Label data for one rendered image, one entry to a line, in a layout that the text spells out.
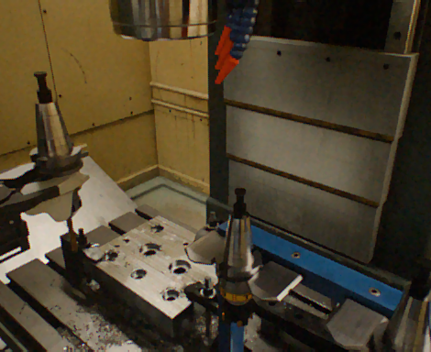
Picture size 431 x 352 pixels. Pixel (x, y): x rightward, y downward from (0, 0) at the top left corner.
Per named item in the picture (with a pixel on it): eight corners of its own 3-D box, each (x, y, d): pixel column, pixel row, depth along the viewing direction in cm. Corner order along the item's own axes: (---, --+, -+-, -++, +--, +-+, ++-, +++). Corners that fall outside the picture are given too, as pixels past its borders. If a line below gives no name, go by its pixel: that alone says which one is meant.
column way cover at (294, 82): (370, 269, 106) (411, 57, 84) (222, 205, 134) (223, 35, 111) (377, 259, 110) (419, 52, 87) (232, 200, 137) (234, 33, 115)
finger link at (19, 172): (55, 188, 65) (2, 217, 58) (48, 152, 63) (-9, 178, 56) (71, 192, 64) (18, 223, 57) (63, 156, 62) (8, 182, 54)
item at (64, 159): (91, 167, 58) (89, 150, 57) (48, 181, 54) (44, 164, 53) (68, 154, 62) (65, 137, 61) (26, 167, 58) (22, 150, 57)
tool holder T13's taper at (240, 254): (261, 256, 58) (263, 214, 55) (239, 271, 55) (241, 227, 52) (237, 243, 61) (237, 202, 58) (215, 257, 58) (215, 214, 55)
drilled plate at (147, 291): (172, 337, 82) (171, 318, 80) (84, 274, 99) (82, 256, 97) (246, 277, 97) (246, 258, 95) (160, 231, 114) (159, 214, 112)
